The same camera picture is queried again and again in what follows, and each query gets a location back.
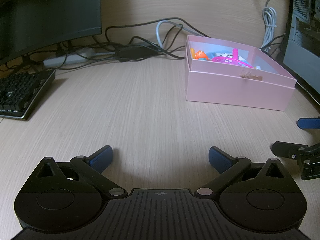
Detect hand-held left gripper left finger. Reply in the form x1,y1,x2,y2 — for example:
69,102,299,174
35,145,128,199

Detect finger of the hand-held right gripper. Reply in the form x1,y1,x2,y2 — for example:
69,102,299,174
271,141,308,159
296,116,320,130

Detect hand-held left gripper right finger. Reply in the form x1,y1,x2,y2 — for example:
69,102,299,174
196,146,288,198

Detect pink cardboard box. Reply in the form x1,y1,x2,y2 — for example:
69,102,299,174
185,35,297,111

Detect pink plastic toy strainer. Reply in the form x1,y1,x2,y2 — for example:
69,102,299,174
212,48,253,68

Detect blue white cotton pad packet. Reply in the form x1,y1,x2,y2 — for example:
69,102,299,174
206,51,234,62

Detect orange toy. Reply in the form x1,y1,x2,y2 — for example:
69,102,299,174
191,49,209,61

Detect computer tower case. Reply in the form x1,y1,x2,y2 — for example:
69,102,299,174
282,0,320,111

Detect black keyboard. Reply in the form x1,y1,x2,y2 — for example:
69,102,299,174
0,69,56,120

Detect grey power strip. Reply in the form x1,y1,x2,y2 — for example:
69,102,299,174
43,48,93,68

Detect black power adapter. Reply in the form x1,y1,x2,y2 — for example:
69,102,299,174
115,44,161,62

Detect black computer monitor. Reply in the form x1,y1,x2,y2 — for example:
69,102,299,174
0,0,103,65

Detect black cable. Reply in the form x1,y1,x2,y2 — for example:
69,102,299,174
105,17,210,61
260,34,287,56

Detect white bundled cable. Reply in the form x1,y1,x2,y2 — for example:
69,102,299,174
260,0,278,53

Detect grey cable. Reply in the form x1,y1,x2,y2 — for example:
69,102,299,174
156,20,210,48

